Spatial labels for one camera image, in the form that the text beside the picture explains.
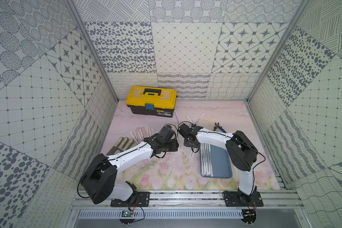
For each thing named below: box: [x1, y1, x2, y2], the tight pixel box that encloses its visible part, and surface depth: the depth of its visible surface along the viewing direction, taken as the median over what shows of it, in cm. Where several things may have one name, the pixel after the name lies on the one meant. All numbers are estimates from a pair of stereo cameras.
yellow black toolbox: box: [125, 85, 178, 118], surface depth 103 cm
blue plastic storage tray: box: [199, 143, 233, 179], surface depth 87 cm
